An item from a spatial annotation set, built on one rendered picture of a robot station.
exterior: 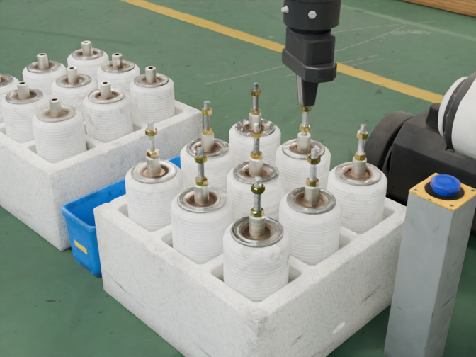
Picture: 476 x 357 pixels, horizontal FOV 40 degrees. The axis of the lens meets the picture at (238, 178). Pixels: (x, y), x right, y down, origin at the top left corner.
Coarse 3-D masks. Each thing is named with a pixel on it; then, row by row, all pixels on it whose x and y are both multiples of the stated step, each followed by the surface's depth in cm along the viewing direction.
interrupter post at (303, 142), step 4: (300, 132) 114; (308, 132) 114; (300, 136) 113; (304, 136) 113; (308, 136) 113; (300, 140) 113; (304, 140) 113; (308, 140) 113; (300, 144) 113; (304, 144) 113; (308, 144) 113; (300, 148) 114; (304, 148) 113; (308, 148) 114; (304, 152) 114
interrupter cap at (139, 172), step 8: (160, 160) 111; (136, 168) 108; (144, 168) 109; (168, 168) 108; (176, 168) 108; (136, 176) 106; (144, 176) 106; (152, 176) 107; (160, 176) 106; (168, 176) 106
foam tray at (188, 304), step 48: (144, 240) 103; (384, 240) 106; (144, 288) 108; (192, 288) 97; (288, 288) 94; (336, 288) 100; (384, 288) 113; (192, 336) 102; (240, 336) 92; (288, 336) 95; (336, 336) 106
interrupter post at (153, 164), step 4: (148, 160) 106; (152, 160) 105; (156, 160) 106; (148, 164) 106; (152, 164) 106; (156, 164) 106; (148, 168) 107; (152, 168) 106; (156, 168) 106; (160, 168) 107; (148, 172) 107; (152, 172) 107; (156, 172) 107; (160, 172) 108
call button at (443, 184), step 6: (438, 174) 92; (444, 174) 92; (432, 180) 90; (438, 180) 90; (444, 180) 90; (450, 180) 90; (456, 180) 90; (432, 186) 90; (438, 186) 89; (444, 186) 89; (450, 186) 89; (456, 186) 89; (438, 192) 90; (444, 192) 89; (450, 192) 89
